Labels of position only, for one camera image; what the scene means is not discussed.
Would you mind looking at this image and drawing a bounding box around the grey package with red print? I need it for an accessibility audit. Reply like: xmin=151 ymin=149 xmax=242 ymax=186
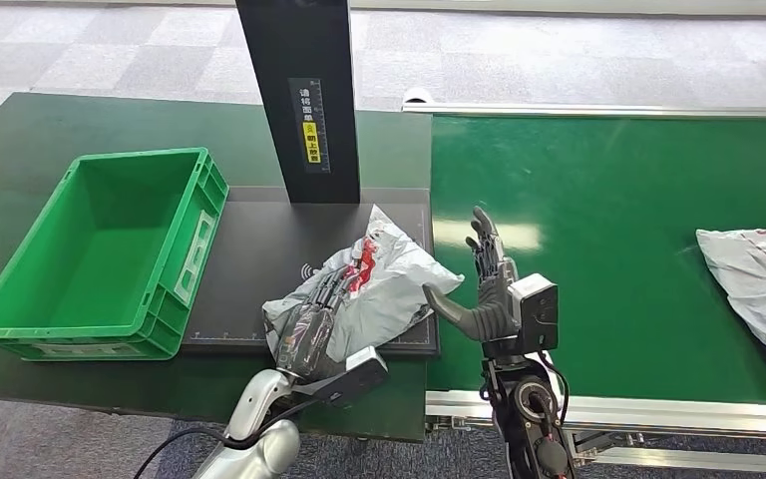
xmin=262 ymin=204 xmax=466 ymax=364

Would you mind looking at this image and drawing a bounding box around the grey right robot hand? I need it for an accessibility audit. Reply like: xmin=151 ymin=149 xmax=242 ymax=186
xmin=421 ymin=205 xmax=524 ymax=343

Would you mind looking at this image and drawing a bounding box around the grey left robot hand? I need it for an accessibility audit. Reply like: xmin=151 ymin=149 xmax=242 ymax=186
xmin=274 ymin=263 xmax=368 ymax=383

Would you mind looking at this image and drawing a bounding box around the wide aluminium conveyor rail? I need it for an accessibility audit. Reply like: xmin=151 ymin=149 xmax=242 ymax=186
xmin=424 ymin=389 xmax=766 ymax=442

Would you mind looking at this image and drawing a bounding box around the metal conveyor support bracket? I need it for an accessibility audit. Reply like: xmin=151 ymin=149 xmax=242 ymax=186
xmin=563 ymin=429 xmax=766 ymax=476

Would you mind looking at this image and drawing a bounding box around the green plastic crate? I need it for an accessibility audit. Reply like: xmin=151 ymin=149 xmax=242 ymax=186
xmin=0 ymin=147 xmax=230 ymax=362

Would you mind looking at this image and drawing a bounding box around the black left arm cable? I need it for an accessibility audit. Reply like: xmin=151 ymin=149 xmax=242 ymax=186
xmin=133 ymin=395 xmax=319 ymax=479

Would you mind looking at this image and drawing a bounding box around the thin aluminium conveyor rail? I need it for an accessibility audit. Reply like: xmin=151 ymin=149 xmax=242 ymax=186
xmin=401 ymin=102 xmax=766 ymax=121

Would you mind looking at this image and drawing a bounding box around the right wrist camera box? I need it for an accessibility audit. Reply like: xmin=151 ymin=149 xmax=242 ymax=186
xmin=508 ymin=272 xmax=561 ymax=354

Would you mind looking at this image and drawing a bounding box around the black scanner base plate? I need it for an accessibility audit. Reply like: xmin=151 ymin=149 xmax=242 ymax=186
xmin=181 ymin=187 xmax=441 ymax=359

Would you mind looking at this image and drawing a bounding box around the black scanner column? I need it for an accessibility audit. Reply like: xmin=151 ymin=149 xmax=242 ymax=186
xmin=234 ymin=0 xmax=362 ymax=206

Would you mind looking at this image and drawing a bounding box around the yellow and black column label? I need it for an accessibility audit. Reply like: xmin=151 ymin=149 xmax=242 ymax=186
xmin=287 ymin=77 xmax=331 ymax=176

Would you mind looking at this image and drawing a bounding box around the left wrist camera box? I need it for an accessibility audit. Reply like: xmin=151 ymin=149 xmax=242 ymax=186
xmin=292 ymin=345 xmax=390 ymax=408

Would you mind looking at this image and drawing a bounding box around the grey package with red line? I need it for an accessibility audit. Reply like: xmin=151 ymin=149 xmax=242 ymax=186
xmin=695 ymin=228 xmax=766 ymax=395

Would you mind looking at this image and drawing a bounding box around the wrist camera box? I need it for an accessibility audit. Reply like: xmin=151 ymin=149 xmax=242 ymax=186
xmin=508 ymin=272 xmax=561 ymax=354
xmin=292 ymin=345 xmax=390 ymax=408

